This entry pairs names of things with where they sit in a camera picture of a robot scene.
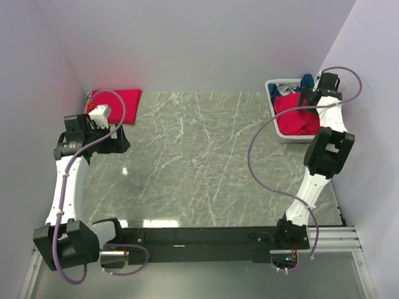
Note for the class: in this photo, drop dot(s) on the blue t-shirt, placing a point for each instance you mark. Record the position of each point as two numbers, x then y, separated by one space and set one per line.
283 87

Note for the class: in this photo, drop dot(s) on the red t-shirt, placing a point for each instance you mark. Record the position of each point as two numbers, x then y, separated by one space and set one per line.
130 97
297 122

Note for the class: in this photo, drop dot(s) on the white plastic basket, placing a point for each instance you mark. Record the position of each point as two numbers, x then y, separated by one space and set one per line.
286 138

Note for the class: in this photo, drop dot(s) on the aluminium rail frame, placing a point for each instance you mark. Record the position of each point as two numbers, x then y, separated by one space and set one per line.
338 270

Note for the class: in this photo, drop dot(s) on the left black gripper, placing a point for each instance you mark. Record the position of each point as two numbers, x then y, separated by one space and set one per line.
118 145

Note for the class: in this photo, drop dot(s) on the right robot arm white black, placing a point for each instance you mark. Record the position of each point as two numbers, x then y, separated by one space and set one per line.
324 158

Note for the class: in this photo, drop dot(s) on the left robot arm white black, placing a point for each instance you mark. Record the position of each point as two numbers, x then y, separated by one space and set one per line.
65 241

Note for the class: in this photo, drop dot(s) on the folded red t-shirt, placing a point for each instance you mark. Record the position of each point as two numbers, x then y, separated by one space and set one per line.
130 97

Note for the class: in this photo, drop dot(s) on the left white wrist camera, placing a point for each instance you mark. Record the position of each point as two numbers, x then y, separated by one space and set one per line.
99 114

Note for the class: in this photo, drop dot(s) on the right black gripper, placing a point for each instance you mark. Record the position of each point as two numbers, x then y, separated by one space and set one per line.
306 93

